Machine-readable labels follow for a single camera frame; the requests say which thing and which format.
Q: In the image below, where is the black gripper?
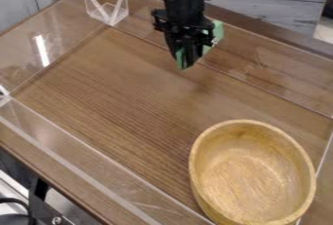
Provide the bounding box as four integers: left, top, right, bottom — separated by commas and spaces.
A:
151, 0, 213, 69

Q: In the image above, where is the green rectangular block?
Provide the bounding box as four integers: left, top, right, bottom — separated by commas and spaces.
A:
175, 20, 223, 70

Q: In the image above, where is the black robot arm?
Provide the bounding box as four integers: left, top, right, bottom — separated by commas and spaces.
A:
151, 0, 213, 69

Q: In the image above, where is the brown wooden bowl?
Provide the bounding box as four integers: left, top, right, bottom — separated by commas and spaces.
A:
188, 119, 315, 225

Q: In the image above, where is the black table leg bracket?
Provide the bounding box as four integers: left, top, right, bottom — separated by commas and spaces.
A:
28, 177, 73, 225

